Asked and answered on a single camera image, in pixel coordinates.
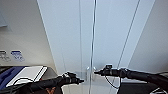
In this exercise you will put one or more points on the orange folding stand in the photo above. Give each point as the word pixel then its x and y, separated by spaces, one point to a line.
pixel 50 90

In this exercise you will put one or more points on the white wall sign dark header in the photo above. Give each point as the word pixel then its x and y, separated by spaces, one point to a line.
pixel 3 56

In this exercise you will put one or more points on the white wall sign blue header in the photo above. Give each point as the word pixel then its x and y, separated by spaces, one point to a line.
pixel 16 55

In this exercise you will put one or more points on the white wardrobe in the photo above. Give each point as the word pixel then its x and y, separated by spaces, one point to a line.
pixel 145 6

